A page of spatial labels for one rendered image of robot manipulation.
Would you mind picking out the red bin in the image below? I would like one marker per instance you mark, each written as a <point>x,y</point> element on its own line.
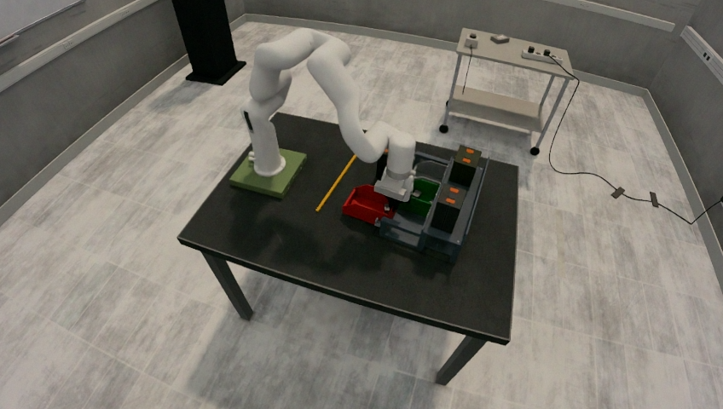
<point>365,204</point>

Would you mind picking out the green open bin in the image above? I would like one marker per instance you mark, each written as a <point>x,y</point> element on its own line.
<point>421,206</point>

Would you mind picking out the yellow bar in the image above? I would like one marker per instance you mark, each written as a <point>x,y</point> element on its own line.
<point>335,184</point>

